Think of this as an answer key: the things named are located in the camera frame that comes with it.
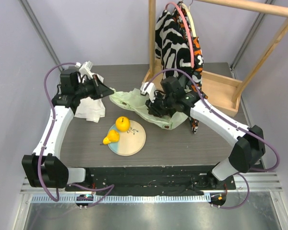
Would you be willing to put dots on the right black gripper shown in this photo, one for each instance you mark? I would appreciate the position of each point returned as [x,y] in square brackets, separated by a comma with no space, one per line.
[152,107]

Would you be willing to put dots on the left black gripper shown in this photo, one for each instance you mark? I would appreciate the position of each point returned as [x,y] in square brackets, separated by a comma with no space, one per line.
[100,90]

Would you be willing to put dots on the light green plastic bag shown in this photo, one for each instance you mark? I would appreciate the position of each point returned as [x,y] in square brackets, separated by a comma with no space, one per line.
[135,102]

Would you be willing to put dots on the yellow fake apple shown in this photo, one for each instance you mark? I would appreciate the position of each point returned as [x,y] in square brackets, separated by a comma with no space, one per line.
[122,124]

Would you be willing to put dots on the yellow fake pear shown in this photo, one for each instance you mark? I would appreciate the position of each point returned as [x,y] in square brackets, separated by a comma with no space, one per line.
[112,136]

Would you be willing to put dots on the beige and blue ceramic plate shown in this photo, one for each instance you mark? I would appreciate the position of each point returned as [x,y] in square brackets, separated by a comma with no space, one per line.
[130,142]

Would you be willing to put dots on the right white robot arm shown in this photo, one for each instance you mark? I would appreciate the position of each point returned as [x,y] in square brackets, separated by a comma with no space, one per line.
[247,149]

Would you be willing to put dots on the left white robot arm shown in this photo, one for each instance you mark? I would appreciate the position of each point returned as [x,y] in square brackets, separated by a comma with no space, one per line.
[43,166]

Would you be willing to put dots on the white crumpled cloth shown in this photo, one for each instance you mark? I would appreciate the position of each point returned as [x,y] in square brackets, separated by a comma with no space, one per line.
[91,110]

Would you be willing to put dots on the wooden clothes rack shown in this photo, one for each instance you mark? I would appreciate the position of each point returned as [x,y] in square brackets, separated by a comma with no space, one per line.
[223,92]

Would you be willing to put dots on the black white zebra garment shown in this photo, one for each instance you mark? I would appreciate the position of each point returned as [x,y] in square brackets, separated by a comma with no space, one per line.
[171,47]

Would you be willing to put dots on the orange black patterned garment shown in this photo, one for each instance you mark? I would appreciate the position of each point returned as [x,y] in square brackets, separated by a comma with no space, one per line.
[196,72]

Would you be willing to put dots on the cream clothes hanger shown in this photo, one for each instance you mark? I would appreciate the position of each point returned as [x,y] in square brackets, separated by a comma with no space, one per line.
[190,19]

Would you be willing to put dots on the pink clothes hanger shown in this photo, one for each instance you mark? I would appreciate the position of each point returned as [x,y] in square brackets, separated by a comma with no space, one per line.
[185,31]

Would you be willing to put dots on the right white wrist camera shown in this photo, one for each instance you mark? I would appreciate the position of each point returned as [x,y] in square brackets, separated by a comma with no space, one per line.
[149,89]

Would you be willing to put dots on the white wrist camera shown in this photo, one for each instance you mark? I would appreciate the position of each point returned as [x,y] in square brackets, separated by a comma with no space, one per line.
[85,68]
[149,89]

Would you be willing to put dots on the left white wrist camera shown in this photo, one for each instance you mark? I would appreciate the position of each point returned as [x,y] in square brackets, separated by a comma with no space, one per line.
[85,68]

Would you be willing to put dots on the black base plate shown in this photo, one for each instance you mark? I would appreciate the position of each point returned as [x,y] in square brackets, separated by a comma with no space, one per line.
[155,180]

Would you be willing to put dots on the white slotted cable duct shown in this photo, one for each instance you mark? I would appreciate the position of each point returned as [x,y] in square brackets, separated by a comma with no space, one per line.
[75,198]

